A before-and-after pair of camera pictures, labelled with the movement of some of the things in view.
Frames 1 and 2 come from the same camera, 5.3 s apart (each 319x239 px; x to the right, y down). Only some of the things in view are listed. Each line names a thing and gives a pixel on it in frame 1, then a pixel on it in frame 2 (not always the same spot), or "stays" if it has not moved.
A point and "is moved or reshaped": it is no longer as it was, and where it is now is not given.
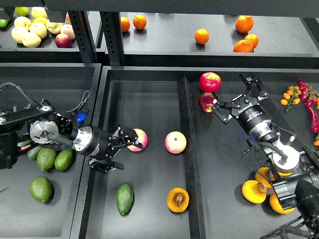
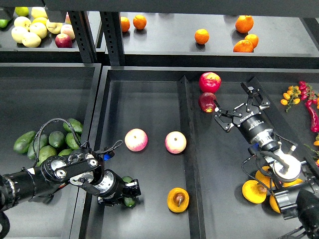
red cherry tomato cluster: (307, 92) stays
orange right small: (252, 39) stays
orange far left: (125, 24) stays
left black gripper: (94, 142) → (112, 185)
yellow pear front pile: (276, 205) stays
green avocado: (32, 153) → (22, 143)
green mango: (124, 197) is moved or reshaped
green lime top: (22, 11) stays
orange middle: (202, 36) stays
